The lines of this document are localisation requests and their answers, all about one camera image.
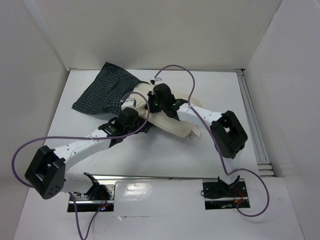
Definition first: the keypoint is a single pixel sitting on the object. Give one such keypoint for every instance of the cream white pillow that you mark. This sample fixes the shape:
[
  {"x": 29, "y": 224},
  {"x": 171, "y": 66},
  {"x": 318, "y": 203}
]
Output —
[{"x": 160, "y": 119}]

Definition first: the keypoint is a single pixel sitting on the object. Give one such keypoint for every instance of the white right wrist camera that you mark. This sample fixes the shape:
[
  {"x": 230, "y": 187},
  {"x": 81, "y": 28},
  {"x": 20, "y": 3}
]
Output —
[{"x": 156, "y": 81}]

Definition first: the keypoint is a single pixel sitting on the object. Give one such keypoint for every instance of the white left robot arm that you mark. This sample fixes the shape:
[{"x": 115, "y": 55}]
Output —
[{"x": 48, "y": 171}]

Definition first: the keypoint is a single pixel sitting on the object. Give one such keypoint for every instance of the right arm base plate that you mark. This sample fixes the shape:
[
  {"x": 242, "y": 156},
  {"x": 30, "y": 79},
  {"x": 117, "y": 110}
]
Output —
[{"x": 215, "y": 198}]

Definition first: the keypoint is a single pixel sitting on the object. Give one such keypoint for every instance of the aluminium frame rail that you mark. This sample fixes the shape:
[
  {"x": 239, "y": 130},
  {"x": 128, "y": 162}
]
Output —
[{"x": 159, "y": 153}]

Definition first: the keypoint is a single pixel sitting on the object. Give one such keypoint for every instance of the dark plaid pillowcase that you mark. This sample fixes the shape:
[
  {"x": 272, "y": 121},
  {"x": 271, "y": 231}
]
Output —
[{"x": 104, "y": 94}]

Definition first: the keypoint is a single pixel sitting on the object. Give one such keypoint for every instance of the white pillow tag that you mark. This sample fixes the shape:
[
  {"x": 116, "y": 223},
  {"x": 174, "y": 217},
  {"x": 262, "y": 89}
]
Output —
[{"x": 194, "y": 132}]

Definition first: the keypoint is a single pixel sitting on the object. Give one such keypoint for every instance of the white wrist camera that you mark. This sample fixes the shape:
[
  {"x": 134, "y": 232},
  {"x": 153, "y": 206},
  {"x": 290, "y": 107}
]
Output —
[
  {"x": 156, "y": 81},
  {"x": 129, "y": 103}
]

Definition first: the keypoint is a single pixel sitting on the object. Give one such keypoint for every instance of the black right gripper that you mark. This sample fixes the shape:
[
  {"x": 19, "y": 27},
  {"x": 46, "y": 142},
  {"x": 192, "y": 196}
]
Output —
[{"x": 152, "y": 102}]

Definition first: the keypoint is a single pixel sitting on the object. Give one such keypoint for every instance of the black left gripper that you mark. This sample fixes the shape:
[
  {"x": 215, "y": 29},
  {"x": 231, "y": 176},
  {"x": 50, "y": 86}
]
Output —
[{"x": 137, "y": 126}]

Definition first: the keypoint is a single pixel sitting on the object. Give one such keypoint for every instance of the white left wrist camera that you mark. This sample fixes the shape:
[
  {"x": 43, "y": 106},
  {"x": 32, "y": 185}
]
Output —
[{"x": 129, "y": 103}]

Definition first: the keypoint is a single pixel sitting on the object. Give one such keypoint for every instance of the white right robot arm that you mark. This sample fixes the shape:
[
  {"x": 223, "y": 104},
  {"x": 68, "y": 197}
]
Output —
[{"x": 227, "y": 133}]

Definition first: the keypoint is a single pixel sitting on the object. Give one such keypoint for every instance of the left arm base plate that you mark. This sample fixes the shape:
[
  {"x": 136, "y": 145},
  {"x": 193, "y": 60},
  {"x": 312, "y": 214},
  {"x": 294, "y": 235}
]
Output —
[{"x": 102, "y": 199}]

